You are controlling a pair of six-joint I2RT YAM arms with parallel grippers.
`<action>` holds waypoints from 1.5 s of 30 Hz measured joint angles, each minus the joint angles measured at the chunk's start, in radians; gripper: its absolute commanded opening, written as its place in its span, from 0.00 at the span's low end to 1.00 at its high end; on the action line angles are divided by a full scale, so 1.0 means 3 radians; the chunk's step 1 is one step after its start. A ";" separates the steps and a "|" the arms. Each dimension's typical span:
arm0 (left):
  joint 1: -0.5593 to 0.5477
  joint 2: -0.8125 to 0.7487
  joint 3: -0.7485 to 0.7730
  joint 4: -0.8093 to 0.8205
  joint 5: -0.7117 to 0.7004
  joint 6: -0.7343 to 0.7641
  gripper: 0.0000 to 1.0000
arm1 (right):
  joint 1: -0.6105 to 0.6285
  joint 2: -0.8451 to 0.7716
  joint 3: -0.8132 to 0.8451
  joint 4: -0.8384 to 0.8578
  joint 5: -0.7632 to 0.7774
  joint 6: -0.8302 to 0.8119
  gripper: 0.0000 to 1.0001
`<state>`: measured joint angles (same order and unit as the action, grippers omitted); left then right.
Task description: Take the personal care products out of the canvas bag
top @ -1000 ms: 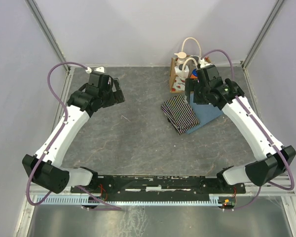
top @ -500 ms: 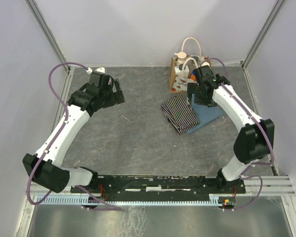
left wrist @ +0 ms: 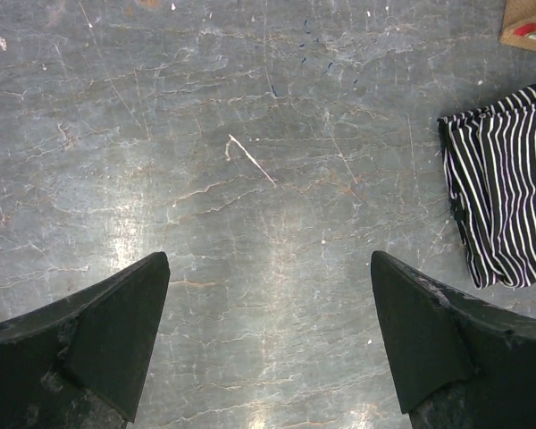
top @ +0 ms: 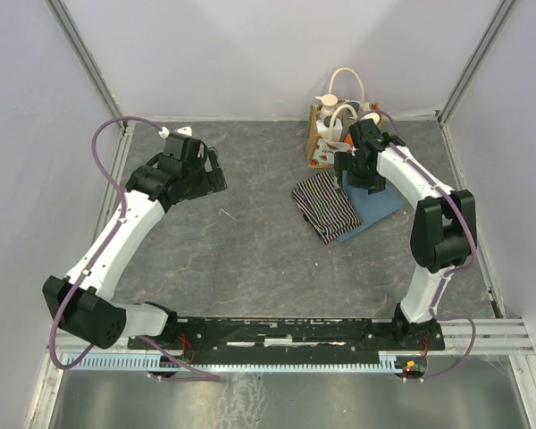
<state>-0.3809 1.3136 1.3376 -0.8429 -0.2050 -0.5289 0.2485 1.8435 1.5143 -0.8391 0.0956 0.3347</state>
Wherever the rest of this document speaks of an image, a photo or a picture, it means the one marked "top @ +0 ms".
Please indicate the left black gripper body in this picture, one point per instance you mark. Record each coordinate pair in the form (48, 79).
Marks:
(188, 177)

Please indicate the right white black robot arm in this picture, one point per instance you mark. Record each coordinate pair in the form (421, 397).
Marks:
(443, 236)

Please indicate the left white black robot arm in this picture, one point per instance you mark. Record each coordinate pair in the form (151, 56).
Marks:
(82, 300)

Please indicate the white pump dispenser bottle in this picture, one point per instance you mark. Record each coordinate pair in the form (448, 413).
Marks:
(325, 110)

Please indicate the left aluminium corner post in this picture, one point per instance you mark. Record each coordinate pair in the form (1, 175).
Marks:
(68, 26)

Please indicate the aluminium frame rail front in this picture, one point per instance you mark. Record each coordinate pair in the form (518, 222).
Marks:
(481, 336)

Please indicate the aluminium corner post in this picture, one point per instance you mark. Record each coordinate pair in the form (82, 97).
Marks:
(490, 34)
(68, 26)

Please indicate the clear bottle beige cap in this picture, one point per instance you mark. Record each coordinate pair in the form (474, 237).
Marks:
(373, 116)

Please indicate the brown canvas tote bag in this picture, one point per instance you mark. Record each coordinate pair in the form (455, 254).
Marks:
(320, 152)

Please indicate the striped folded cloth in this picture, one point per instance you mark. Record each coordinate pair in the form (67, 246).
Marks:
(325, 206)

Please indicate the orange bottle blue cap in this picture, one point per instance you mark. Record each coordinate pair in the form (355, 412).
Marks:
(348, 139)

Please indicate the right aluminium corner post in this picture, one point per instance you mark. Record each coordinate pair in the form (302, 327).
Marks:
(490, 34)

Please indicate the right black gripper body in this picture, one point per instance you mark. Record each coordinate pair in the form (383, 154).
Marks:
(364, 176)

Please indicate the blue folded cloth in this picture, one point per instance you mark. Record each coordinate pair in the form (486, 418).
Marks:
(371, 208)

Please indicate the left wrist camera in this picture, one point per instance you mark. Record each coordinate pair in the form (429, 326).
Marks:
(165, 132)

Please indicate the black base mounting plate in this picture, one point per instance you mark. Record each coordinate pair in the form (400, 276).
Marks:
(175, 339)

